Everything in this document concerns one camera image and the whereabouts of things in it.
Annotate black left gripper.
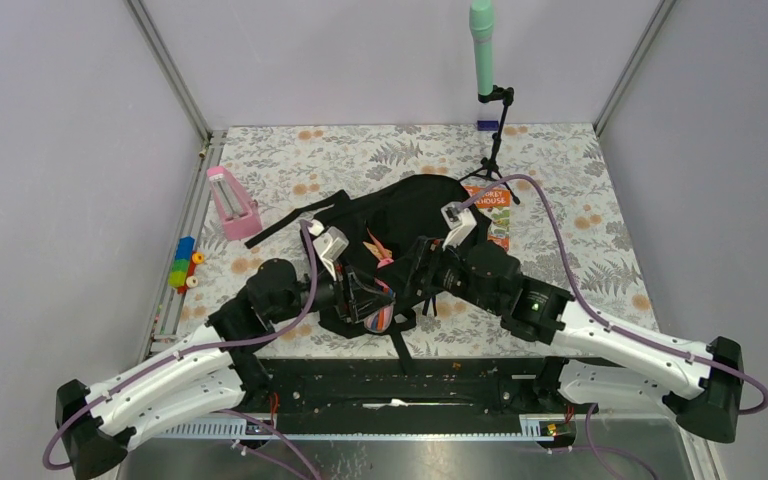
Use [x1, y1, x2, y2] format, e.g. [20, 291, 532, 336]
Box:
[270, 253, 395, 323]

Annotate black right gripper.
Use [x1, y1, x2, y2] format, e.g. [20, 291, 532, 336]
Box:
[373, 234, 503, 314]

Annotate black student backpack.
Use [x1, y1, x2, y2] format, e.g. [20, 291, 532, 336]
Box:
[229, 175, 468, 364]

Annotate pink pencil case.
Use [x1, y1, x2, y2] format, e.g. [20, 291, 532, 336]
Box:
[360, 279, 396, 334]

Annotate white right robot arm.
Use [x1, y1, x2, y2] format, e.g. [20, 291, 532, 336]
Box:
[405, 237, 743, 444]

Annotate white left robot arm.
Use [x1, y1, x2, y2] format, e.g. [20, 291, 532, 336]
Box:
[54, 259, 395, 479]

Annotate orange treehouse book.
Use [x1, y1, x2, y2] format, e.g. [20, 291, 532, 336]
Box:
[469, 186, 513, 252]

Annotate black tripod stand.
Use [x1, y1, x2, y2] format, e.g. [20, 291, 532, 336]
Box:
[458, 86, 521, 205]

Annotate colourful toy blocks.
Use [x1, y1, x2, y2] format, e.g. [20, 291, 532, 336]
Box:
[167, 236, 206, 294]

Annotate green microphone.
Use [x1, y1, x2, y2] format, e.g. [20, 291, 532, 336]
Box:
[469, 0, 495, 103]

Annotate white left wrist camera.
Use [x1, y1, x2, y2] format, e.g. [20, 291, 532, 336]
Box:
[308, 220, 350, 279]

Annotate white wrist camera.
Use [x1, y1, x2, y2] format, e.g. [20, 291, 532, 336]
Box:
[308, 220, 350, 279]
[441, 202, 477, 248]

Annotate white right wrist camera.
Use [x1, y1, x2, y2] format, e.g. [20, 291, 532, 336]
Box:
[441, 202, 477, 248]

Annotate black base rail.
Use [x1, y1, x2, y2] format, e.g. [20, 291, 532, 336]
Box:
[234, 357, 588, 436]

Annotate blue block at wall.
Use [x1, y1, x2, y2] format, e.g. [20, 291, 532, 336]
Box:
[476, 120, 499, 131]

